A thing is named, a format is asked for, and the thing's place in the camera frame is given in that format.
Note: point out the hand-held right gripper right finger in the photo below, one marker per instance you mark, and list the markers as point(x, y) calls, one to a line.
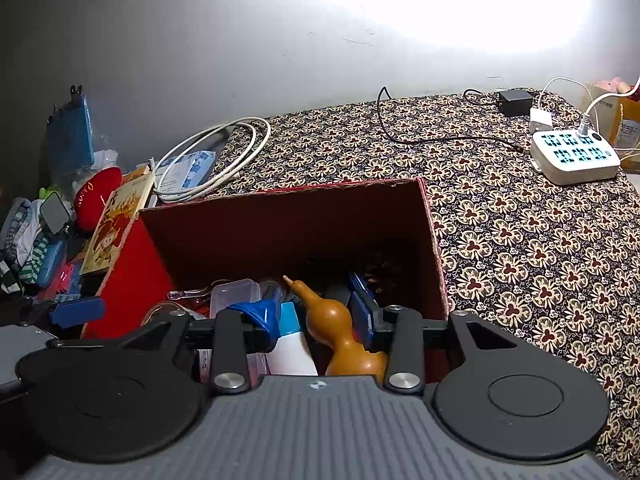
point(361, 320)

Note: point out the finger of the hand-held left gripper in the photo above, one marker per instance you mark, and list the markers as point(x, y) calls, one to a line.
point(77, 312)

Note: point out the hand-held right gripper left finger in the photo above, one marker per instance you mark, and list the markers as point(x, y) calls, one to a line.
point(265, 317)

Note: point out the brown wooden gourd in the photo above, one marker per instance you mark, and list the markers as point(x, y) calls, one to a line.
point(330, 320)

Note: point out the red cardboard box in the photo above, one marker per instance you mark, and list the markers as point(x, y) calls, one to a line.
point(300, 220)

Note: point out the clear plastic container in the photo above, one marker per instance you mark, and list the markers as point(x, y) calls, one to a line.
point(235, 297)

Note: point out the white bottle with blue cap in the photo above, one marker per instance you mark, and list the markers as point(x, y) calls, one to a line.
point(292, 352)

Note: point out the blue case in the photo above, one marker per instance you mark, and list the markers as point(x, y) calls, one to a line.
point(50, 262)

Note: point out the striped cloth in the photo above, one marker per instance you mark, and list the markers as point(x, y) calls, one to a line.
point(20, 245)

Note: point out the orange picture book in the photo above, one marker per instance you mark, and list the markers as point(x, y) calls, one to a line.
point(115, 230)

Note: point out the small black mirror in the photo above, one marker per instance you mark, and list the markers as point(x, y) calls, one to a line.
point(54, 212)

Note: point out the red plush toy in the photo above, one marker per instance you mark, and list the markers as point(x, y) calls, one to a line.
point(97, 192)

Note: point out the floral patterned blanket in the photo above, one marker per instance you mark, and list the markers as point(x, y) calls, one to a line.
point(500, 240)

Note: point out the blue and white packet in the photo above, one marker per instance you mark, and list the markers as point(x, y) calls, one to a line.
point(185, 170)

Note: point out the white power strip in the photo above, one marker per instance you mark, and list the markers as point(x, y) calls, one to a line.
point(575, 170)

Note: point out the black power adapter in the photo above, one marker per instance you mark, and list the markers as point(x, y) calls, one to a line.
point(515, 102)

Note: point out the white USB charger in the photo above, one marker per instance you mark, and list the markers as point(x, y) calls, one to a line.
point(541, 121)

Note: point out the gold paper gift bag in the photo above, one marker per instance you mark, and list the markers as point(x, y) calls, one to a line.
point(627, 125)

